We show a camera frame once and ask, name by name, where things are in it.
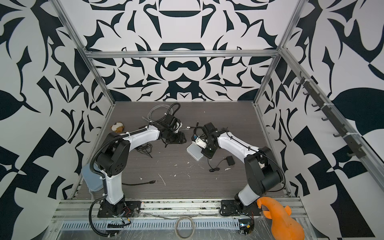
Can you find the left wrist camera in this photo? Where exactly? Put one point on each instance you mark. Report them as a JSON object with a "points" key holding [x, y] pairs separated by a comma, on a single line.
{"points": [[177, 124]]}

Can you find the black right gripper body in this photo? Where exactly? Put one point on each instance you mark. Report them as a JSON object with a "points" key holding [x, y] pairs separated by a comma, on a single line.
{"points": [[209, 150]]}

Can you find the light blue plastic lid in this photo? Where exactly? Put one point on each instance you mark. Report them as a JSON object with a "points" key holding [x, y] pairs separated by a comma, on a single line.
{"points": [[93, 181]]}

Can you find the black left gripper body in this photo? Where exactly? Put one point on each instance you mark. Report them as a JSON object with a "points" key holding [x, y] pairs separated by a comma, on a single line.
{"points": [[175, 138]]}

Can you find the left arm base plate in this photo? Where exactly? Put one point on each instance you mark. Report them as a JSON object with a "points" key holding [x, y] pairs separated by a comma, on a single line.
{"points": [[125, 209]]}

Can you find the black wall hook rail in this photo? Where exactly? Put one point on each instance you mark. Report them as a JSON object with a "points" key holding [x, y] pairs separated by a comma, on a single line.
{"points": [[333, 115]]}

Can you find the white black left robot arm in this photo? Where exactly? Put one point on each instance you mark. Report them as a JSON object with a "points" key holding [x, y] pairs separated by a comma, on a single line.
{"points": [[111, 158]]}

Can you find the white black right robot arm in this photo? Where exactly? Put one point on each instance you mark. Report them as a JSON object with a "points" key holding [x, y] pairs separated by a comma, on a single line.
{"points": [[262, 170]]}

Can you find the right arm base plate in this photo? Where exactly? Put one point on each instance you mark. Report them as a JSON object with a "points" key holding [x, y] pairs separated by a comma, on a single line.
{"points": [[235, 208]]}

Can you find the white network switch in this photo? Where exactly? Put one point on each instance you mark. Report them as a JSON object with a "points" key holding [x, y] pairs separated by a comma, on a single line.
{"points": [[195, 151]]}

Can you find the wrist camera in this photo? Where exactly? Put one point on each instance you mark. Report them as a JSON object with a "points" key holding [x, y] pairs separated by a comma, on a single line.
{"points": [[200, 142], [177, 124]]}

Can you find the brown white round toy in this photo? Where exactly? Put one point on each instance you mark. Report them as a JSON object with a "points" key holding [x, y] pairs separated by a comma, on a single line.
{"points": [[117, 127]]}

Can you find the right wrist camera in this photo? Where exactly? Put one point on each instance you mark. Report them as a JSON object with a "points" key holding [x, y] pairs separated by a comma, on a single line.
{"points": [[200, 142]]}

